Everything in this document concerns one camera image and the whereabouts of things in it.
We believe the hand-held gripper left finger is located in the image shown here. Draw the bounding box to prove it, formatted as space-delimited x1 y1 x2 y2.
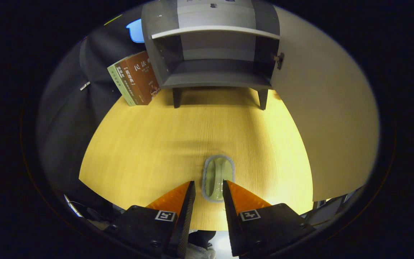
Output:
105 181 196 259

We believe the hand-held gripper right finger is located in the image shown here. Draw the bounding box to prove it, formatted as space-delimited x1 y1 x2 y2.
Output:
222 180 316 258

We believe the beige cabinet door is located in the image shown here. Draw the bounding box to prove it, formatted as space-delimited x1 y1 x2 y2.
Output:
270 5 380 202

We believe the black backdrop cloth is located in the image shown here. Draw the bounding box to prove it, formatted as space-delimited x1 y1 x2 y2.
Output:
36 7 164 216

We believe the metal door hinge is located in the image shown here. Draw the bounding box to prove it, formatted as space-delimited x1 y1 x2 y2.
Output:
273 52 285 71

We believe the white cabinet shelf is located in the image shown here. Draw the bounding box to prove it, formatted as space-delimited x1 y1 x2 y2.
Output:
151 25 280 40

